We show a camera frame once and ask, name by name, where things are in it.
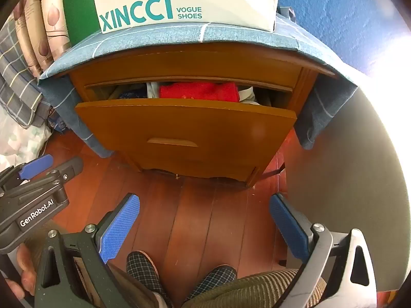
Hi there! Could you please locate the person's right plaid slipper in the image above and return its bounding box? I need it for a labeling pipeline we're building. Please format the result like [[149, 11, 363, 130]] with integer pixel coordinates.
[[184, 265, 238, 302]]

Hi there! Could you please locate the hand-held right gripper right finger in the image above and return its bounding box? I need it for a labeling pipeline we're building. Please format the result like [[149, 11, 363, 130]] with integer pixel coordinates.
[[269, 193, 378, 308]]

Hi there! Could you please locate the wooden nightstand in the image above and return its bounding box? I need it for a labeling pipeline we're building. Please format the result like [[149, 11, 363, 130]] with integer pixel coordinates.
[[64, 43, 336, 188]]

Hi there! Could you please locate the blue checked cloth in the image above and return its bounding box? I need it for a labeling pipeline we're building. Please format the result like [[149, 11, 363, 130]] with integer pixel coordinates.
[[37, 6, 359, 159]]

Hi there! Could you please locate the dark blue garment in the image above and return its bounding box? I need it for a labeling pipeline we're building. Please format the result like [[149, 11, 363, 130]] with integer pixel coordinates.
[[117, 85, 148, 101]]

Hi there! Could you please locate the white shoe box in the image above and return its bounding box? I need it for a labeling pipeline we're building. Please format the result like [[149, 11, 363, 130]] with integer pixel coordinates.
[[91, 0, 281, 34]]

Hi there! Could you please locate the red underwear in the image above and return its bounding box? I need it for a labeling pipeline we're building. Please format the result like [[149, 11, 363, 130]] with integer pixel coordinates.
[[159, 82, 241, 102]]

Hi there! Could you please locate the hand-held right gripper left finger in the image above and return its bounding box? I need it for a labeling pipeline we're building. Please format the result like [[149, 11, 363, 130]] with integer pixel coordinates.
[[34, 192, 142, 308]]

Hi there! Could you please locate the person's left hand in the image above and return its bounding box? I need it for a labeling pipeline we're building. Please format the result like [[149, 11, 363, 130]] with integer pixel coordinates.
[[6, 243, 36, 300]]

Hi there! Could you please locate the grey plaid cloth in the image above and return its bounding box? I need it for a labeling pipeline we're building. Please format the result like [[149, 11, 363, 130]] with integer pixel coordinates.
[[0, 22, 49, 128]]

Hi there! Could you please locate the blue printed bag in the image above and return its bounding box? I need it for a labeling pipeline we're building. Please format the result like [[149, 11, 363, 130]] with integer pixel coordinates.
[[48, 106, 69, 132]]

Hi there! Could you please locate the light grey garment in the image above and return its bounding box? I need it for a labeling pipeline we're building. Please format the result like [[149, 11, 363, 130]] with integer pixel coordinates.
[[239, 86, 258, 105]]

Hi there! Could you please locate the white garment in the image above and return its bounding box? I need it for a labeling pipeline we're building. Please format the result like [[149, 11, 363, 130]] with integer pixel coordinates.
[[146, 82, 161, 99]]

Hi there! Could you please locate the person's right leg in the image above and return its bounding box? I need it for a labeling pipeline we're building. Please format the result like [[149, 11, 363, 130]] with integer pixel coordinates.
[[183, 268, 325, 308]]

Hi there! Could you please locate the white printed bedsheet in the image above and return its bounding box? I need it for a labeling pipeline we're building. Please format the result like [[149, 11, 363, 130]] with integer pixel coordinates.
[[0, 103, 53, 164]]

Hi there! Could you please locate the floral beige curtain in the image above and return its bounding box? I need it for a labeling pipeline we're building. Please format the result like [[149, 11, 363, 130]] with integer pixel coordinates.
[[14, 0, 71, 76]]

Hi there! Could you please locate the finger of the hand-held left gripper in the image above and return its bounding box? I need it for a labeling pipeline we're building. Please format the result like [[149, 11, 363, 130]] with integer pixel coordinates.
[[38, 157, 85, 189], [0, 154, 54, 194]]

